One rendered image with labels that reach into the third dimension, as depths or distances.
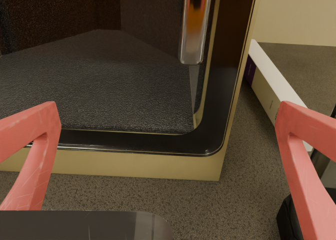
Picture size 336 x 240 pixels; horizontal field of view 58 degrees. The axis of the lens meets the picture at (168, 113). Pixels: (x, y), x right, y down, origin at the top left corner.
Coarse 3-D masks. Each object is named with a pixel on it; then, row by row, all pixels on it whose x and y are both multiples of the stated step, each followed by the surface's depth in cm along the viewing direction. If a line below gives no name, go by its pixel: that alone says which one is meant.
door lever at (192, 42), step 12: (192, 0) 16; (204, 0) 16; (180, 12) 18; (192, 12) 17; (204, 12) 17; (180, 24) 18; (192, 24) 17; (204, 24) 17; (180, 36) 18; (192, 36) 18; (204, 36) 18; (180, 48) 18; (192, 48) 18; (180, 60) 19; (192, 60) 19
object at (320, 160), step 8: (320, 152) 23; (312, 160) 25; (320, 160) 23; (328, 160) 22; (320, 168) 23; (328, 168) 22; (320, 176) 23; (328, 176) 22; (328, 184) 22; (328, 192) 22; (288, 208) 29; (296, 216) 27; (296, 224) 27
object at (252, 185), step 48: (288, 48) 65; (240, 96) 49; (240, 144) 40; (0, 192) 32; (48, 192) 32; (96, 192) 33; (144, 192) 33; (192, 192) 33; (240, 192) 34; (288, 192) 34
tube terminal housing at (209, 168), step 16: (256, 0) 22; (256, 16) 23; (240, 80) 27; (224, 144) 31; (16, 160) 33; (64, 160) 33; (80, 160) 33; (96, 160) 33; (112, 160) 33; (128, 160) 33; (144, 160) 33; (160, 160) 33; (176, 160) 33; (192, 160) 33; (208, 160) 33; (128, 176) 34; (144, 176) 34; (160, 176) 34; (176, 176) 34; (192, 176) 34; (208, 176) 34
